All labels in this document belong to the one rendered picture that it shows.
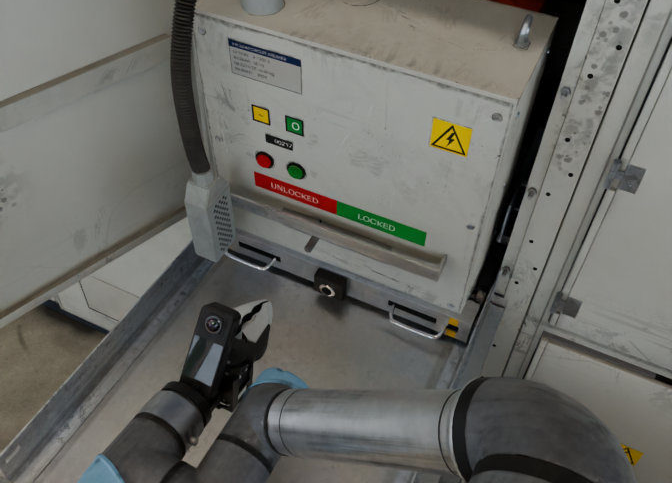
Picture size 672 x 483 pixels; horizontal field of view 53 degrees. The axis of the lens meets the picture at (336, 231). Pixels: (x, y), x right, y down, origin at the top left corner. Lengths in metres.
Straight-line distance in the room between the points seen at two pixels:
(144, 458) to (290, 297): 0.59
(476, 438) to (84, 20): 0.86
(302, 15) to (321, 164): 0.23
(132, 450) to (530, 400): 0.44
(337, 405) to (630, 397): 0.83
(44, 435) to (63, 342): 1.19
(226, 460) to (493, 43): 0.64
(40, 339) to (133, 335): 1.15
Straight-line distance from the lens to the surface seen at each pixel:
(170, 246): 1.70
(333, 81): 0.97
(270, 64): 1.01
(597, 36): 0.98
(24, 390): 2.31
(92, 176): 1.28
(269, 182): 1.17
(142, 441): 0.80
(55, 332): 2.41
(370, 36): 0.97
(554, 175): 1.11
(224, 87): 1.09
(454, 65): 0.93
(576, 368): 1.39
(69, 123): 1.21
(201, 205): 1.13
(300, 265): 1.28
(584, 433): 0.52
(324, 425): 0.70
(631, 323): 1.27
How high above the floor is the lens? 1.83
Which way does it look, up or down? 45 degrees down
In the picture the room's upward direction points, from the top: 3 degrees clockwise
